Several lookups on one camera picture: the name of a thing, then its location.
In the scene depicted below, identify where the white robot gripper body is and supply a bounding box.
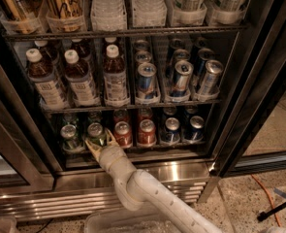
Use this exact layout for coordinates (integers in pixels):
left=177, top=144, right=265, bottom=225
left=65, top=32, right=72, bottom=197
left=99, top=146, right=137, bottom=183

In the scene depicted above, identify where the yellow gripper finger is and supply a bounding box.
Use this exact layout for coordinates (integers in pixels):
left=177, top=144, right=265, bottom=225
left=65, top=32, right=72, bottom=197
left=85, top=139, right=102, bottom=161
left=106, top=128, right=118, bottom=147

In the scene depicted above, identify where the green can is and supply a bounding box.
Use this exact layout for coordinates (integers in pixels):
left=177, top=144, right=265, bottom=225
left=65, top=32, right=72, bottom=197
left=87, top=122, right=107, bottom=147
left=60, top=124, right=84, bottom=153

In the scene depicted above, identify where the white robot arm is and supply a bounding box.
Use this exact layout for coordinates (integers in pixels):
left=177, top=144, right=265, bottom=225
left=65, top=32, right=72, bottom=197
left=85, top=129, right=224, bottom=233

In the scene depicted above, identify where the red can front left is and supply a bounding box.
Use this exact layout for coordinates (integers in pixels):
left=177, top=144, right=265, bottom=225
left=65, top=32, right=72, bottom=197
left=113, top=121, right=133, bottom=149

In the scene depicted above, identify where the red can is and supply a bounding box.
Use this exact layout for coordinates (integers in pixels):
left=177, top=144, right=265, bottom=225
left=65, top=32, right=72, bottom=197
left=113, top=121, right=133, bottom=149
left=138, top=119, right=156, bottom=146

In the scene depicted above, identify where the red can front right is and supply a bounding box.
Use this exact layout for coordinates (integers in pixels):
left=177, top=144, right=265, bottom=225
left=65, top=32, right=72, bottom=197
left=138, top=119, right=156, bottom=146

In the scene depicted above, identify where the blue can front left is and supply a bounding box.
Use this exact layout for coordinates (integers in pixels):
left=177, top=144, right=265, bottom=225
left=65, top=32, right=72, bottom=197
left=161, top=117, right=180, bottom=145

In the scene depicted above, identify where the blue can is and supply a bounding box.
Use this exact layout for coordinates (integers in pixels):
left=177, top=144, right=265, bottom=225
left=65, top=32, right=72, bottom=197
left=161, top=117, right=180, bottom=145
left=184, top=116, right=205, bottom=142

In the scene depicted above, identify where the energy drink can left lane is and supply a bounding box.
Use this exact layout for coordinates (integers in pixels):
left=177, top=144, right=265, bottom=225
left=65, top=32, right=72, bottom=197
left=135, top=63, right=160, bottom=105

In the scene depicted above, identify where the energy drink can lane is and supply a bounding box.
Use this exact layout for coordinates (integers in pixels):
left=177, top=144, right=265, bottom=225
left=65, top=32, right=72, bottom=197
left=135, top=63, right=160, bottom=105
left=165, top=60, right=193, bottom=103

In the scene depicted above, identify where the blue can front right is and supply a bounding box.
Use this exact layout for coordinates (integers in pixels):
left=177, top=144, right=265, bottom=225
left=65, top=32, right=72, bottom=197
left=184, top=116, right=205, bottom=142

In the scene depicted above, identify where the energy drink can middle lane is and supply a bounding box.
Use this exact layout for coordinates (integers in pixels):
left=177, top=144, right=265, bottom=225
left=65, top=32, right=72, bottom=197
left=165, top=60, right=193, bottom=103

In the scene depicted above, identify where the stainless steel fridge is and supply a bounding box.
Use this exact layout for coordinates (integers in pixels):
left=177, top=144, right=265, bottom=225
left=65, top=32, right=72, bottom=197
left=0, top=10, right=286, bottom=221

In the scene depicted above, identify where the silver energy can right lane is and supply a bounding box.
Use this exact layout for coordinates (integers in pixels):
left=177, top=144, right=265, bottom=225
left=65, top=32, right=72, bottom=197
left=193, top=59, right=223, bottom=102

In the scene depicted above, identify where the fridge glass door right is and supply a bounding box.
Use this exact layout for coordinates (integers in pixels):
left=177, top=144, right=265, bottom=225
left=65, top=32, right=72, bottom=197
left=207, top=0, right=286, bottom=178

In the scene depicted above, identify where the tea bottle front middle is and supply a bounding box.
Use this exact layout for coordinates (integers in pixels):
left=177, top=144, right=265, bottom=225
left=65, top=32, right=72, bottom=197
left=64, top=50, right=100, bottom=107

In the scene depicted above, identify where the tea bottle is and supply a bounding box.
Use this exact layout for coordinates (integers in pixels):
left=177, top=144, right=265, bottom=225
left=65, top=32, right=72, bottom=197
left=64, top=50, right=100, bottom=107
left=104, top=45, right=129, bottom=107
left=26, top=49, right=69, bottom=110

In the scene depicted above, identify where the tea bottle front right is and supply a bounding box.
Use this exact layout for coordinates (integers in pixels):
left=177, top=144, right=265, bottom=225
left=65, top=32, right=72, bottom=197
left=104, top=45, right=129, bottom=107

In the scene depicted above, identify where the clear plastic bin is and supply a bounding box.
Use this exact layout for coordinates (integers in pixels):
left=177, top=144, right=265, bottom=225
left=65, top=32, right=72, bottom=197
left=83, top=204, right=181, bottom=233

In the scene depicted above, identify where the tea bottle front left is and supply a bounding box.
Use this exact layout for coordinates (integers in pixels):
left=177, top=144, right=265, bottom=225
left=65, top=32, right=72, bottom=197
left=26, top=49, right=69, bottom=110

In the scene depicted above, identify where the water bottle top left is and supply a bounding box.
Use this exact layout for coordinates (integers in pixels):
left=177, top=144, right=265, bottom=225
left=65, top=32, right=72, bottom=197
left=90, top=0, right=127, bottom=32

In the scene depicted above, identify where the water bottle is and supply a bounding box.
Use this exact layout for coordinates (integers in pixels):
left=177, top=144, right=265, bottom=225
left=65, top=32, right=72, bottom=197
left=90, top=0, right=127, bottom=32
left=131, top=0, right=167, bottom=27

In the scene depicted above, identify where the water bottle top right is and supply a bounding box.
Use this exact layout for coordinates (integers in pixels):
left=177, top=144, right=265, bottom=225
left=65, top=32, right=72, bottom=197
left=131, top=0, right=167, bottom=27

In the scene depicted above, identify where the black stand leg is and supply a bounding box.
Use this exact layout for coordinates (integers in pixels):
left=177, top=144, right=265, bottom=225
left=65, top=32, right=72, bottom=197
left=257, top=202, right=286, bottom=221

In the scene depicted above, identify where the orange cable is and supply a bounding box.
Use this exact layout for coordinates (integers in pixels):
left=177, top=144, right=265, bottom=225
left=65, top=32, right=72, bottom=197
left=250, top=174, right=285, bottom=228

